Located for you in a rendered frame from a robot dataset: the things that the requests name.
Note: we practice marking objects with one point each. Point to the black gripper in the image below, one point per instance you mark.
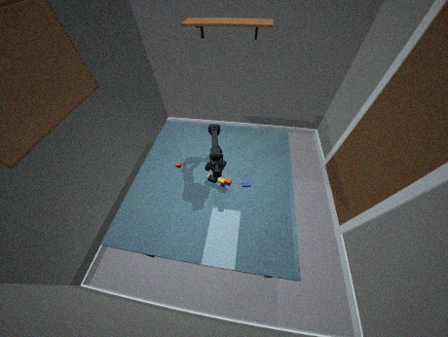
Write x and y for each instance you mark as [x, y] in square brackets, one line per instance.
[214, 179]

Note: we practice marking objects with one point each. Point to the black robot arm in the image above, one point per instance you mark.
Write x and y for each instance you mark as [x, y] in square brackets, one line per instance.
[215, 152]

